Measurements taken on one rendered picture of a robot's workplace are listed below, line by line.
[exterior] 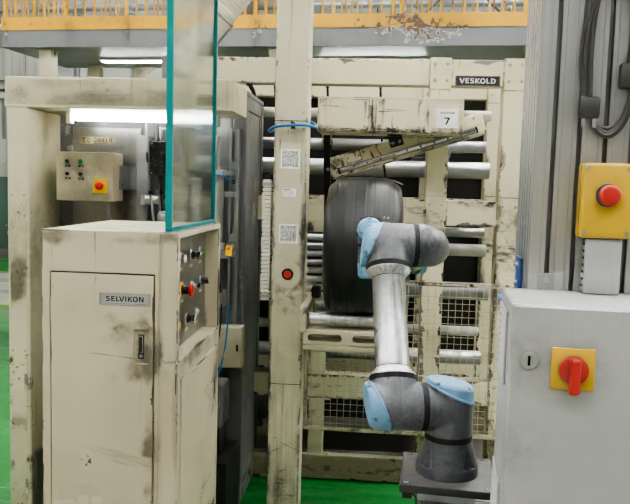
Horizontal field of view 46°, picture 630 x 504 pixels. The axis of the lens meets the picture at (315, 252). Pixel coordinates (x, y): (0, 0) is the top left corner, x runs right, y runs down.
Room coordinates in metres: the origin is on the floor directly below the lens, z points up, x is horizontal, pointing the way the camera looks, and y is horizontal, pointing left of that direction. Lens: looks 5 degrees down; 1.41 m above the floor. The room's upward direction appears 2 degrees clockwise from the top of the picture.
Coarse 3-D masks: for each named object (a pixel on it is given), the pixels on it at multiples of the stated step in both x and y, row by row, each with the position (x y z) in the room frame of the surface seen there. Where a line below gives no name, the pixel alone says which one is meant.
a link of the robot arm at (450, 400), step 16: (432, 384) 1.74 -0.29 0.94; (448, 384) 1.72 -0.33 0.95; (464, 384) 1.75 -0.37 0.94; (432, 400) 1.72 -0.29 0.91; (448, 400) 1.71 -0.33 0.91; (464, 400) 1.72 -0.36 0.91; (432, 416) 1.71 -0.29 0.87; (448, 416) 1.71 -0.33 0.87; (464, 416) 1.72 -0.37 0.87; (432, 432) 1.73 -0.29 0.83; (448, 432) 1.71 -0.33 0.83; (464, 432) 1.72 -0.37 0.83
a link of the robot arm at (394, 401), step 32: (384, 224) 1.93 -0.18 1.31; (416, 224) 1.95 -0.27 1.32; (384, 256) 1.88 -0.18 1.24; (416, 256) 1.90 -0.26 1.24; (384, 288) 1.86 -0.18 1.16; (384, 320) 1.82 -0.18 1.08; (384, 352) 1.78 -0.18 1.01; (384, 384) 1.73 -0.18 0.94; (416, 384) 1.75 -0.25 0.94; (384, 416) 1.70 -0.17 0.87; (416, 416) 1.71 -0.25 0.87
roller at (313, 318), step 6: (312, 312) 2.81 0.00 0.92; (312, 318) 2.79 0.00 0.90; (318, 318) 2.79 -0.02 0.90; (324, 318) 2.78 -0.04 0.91; (330, 318) 2.78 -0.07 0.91; (336, 318) 2.78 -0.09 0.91; (342, 318) 2.78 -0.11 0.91; (348, 318) 2.78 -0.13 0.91; (354, 318) 2.78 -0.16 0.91; (360, 318) 2.77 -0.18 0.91; (366, 318) 2.77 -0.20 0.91; (372, 318) 2.77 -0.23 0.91; (324, 324) 2.80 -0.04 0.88; (330, 324) 2.79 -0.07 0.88; (336, 324) 2.79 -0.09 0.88; (342, 324) 2.78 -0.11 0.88; (348, 324) 2.78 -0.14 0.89; (354, 324) 2.78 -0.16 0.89; (360, 324) 2.77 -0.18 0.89; (366, 324) 2.77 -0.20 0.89; (372, 324) 2.77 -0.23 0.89
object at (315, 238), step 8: (312, 232) 3.40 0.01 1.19; (320, 232) 3.40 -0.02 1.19; (312, 240) 3.40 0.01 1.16; (320, 240) 3.40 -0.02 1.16; (312, 248) 3.27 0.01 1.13; (320, 248) 3.26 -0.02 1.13; (312, 256) 3.28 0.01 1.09; (320, 256) 3.27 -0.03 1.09; (312, 264) 3.27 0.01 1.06; (320, 264) 3.26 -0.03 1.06; (312, 272) 3.28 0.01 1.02; (320, 272) 3.27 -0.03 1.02; (312, 280) 3.26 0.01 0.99; (320, 280) 3.26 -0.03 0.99; (320, 296) 3.26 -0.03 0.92
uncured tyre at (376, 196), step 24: (336, 192) 2.78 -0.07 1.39; (360, 192) 2.76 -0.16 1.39; (384, 192) 2.76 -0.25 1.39; (336, 216) 2.70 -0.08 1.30; (360, 216) 2.69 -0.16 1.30; (336, 240) 2.67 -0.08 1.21; (336, 264) 2.67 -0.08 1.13; (336, 288) 2.70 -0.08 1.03; (360, 288) 2.69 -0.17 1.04; (336, 312) 2.81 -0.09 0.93; (360, 312) 2.78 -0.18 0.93
